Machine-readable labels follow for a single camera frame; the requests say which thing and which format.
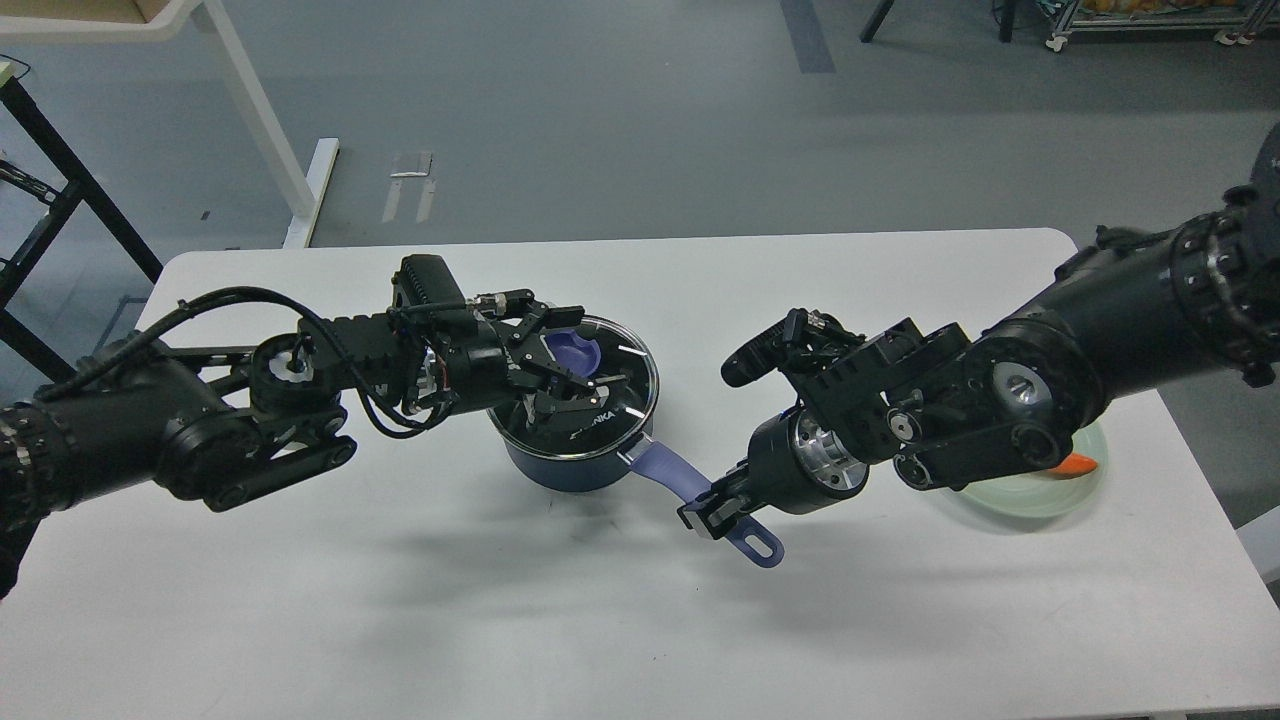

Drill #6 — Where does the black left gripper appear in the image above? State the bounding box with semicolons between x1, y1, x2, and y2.
419;300;634;441

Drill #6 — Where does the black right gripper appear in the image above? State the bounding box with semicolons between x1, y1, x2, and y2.
677;407;870;541

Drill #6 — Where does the glass pot lid purple knob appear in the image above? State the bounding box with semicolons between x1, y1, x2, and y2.
486;316;660;461

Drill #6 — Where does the dark blue saucepan purple handle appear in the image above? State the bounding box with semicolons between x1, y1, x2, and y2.
486;316;786;569

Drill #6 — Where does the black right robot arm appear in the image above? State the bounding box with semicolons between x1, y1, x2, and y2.
678;131;1279;541

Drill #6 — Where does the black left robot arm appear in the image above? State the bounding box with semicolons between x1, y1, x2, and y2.
1;273;625;593

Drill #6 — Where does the pale green plate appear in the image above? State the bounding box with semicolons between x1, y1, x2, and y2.
938;421;1108;521

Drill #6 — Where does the orange toy carrot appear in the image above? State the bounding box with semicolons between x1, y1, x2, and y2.
1052;454;1100;479

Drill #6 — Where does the black metal rack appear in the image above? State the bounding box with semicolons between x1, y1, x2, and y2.
1;61;163;382

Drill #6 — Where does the metal wheeled cart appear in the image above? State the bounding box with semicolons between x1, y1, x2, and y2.
1036;1;1277;53

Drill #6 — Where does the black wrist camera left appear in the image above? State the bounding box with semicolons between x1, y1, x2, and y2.
390;254;467;311

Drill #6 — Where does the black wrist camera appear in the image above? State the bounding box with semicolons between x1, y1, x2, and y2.
390;254;467;311
719;307;809;388

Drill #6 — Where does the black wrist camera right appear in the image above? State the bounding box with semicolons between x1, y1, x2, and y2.
719;307;809;388

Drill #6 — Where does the white desk frame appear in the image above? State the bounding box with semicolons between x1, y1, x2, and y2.
1;1;340;249

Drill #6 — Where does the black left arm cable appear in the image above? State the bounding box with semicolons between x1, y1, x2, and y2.
40;287;442;439

